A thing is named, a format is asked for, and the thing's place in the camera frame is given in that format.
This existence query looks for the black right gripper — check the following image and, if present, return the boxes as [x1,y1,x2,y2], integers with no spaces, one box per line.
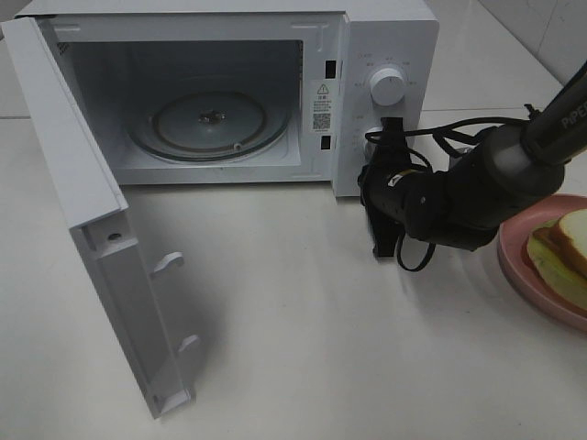
[358,117,413,259]

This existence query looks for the pink round plate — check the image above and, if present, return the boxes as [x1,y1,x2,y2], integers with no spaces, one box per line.
[497,193,586,333]

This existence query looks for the white bread sandwich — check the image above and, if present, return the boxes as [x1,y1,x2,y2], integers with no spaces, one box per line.
[526,209,586,311]

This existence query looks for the white microwave door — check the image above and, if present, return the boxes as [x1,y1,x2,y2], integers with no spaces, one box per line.
[2,17,199,418]

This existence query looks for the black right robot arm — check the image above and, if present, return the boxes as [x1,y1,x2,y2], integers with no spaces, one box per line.
[358,67,586,271]

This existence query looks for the lower white timer knob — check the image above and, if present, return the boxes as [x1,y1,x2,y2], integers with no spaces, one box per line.
[364,132,376,160]

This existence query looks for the upper white power knob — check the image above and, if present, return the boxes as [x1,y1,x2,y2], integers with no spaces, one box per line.
[369,67,406,106]

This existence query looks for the white warning label sticker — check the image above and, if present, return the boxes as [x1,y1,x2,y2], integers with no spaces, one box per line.
[310,81,336,133]

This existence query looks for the white microwave oven body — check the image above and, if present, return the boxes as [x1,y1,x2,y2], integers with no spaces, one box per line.
[2,1,438,211]

